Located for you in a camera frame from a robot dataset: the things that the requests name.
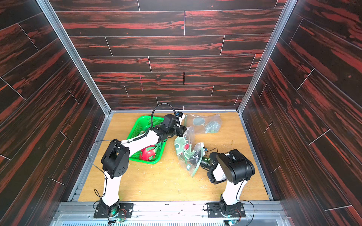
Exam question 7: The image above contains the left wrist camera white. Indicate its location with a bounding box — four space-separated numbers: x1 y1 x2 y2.
163 112 186 128

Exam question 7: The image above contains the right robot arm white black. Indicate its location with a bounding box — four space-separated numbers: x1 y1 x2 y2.
200 149 255 217

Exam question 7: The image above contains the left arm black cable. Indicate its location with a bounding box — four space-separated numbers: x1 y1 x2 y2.
87 102 177 198

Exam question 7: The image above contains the green perforated plastic tray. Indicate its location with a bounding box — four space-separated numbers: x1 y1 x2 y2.
124 116 166 164

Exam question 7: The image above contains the aluminium front rail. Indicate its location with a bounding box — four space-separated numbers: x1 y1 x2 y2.
51 201 292 226

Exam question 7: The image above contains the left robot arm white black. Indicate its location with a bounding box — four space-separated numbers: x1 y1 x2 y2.
101 125 186 207

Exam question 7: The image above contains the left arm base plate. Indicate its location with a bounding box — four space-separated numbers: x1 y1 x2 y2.
93 202 134 219

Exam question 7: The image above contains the clear zip-top bag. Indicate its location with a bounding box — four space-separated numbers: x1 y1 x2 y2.
184 114 222 134
174 127 205 177

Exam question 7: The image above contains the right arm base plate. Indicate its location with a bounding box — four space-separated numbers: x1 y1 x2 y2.
203 201 246 218

